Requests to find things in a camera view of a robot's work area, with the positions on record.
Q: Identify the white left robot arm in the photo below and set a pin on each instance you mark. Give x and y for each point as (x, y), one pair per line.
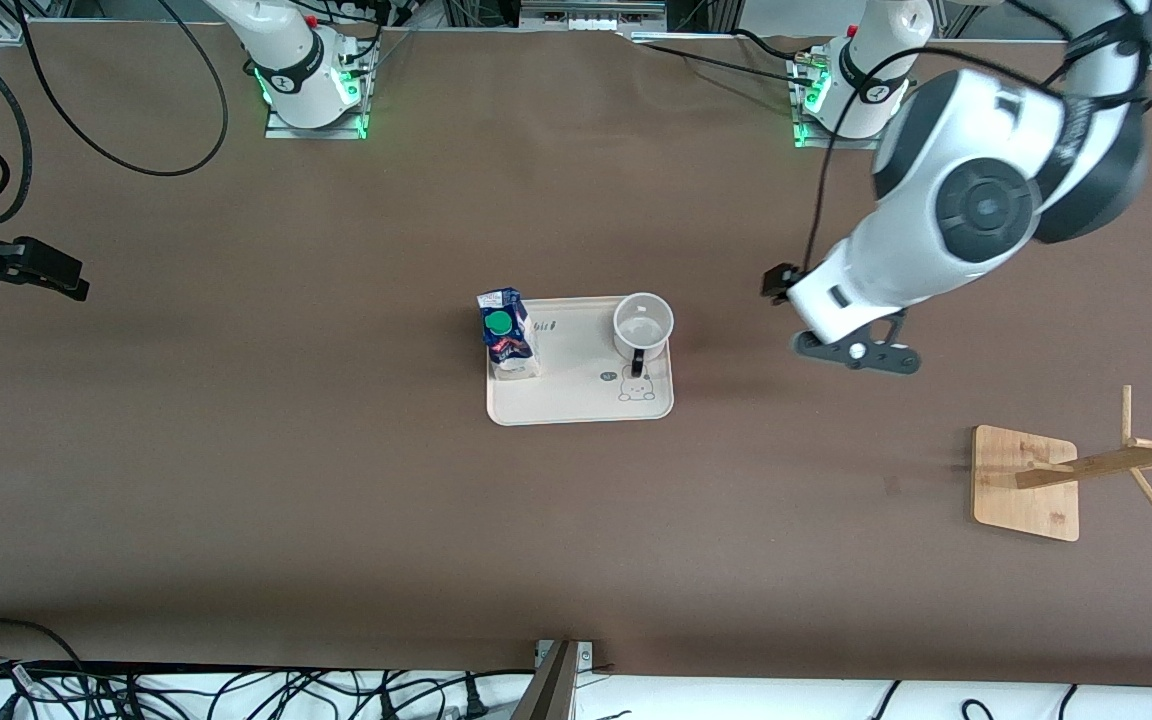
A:
(986, 200)

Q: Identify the cream tray rabbit print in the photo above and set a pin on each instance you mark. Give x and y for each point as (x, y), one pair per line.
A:
(576, 380)

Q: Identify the grey metal post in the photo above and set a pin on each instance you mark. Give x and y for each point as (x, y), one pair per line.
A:
(551, 690)

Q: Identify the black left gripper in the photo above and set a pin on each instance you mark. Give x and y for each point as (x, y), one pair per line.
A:
(779, 281)

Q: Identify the wooden mug tree rack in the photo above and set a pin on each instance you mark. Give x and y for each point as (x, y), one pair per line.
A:
(1021, 490)

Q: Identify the silver bracket plate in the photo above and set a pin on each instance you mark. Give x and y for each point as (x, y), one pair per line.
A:
(586, 655)

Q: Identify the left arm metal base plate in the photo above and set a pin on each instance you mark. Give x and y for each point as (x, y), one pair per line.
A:
(841, 143)

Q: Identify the blue white milk carton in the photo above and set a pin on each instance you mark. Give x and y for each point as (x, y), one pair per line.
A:
(511, 350)

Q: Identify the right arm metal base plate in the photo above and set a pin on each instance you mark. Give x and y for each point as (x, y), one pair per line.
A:
(316, 133)

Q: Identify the silver metal frame rail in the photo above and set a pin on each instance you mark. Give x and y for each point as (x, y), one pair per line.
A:
(591, 15)

